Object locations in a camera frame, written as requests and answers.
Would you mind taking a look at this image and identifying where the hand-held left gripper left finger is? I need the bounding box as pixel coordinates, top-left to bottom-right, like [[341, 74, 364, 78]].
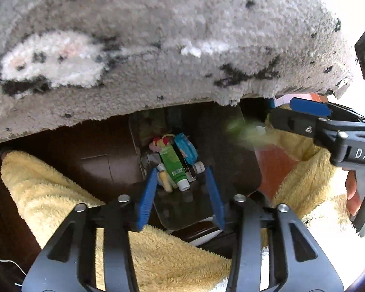
[[21, 167, 159, 292]]

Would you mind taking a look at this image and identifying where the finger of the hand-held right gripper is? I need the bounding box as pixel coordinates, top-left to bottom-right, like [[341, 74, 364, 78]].
[[266, 109, 321, 143], [290, 97, 365, 124]]

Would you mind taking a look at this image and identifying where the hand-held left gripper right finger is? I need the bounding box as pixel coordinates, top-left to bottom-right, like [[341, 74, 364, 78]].
[[204, 167, 344, 292]]

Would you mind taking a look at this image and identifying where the small yellow tube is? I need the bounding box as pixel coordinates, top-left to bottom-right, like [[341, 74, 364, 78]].
[[157, 170, 174, 193]]

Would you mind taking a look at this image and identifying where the dark plastic bin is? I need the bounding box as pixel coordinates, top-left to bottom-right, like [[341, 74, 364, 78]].
[[128, 105, 262, 231]]

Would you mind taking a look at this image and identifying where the green tube with white cap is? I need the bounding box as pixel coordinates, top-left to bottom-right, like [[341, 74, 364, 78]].
[[160, 144, 191, 192]]

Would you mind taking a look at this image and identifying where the colourful crochet toy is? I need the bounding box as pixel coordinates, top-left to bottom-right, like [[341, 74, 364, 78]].
[[151, 134, 175, 153]]

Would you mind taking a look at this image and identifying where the blue snack packet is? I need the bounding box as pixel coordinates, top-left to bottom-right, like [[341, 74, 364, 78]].
[[173, 133, 199, 165]]

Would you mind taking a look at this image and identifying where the person's right hand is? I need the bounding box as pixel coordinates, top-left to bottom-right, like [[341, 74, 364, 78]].
[[345, 170, 365, 217]]

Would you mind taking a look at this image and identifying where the printed grey fleece blanket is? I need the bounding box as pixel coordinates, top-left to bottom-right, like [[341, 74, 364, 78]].
[[0, 0, 355, 146]]

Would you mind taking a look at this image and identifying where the dark wooden bed frame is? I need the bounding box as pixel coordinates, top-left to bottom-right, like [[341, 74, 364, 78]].
[[0, 111, 148, 280]]

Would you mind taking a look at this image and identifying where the thin white cable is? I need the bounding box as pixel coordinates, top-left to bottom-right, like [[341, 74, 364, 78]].
[[0, 258, 24, 287]]

